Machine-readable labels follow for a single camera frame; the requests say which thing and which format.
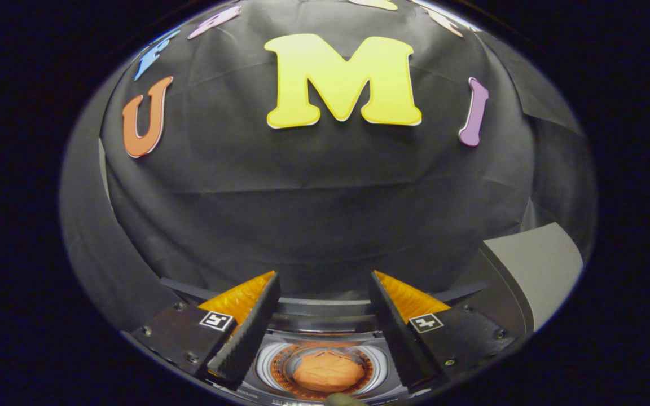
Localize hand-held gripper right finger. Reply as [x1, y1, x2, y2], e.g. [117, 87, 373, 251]
[369, 270, 515, 392]

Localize grey washing machine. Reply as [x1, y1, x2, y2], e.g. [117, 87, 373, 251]
[235, 330, 416, 404]

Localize beige cabinet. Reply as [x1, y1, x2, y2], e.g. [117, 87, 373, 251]
[460, 222, 584, 333]

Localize dark washing machine lid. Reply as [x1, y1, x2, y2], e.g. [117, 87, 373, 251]
[160, 276, 489, 333]

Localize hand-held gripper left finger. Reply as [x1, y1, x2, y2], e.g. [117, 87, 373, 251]
[122, 271, 281, 390]

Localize orange polo shirt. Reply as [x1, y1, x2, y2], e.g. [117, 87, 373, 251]
[293, 350, 366, 394]

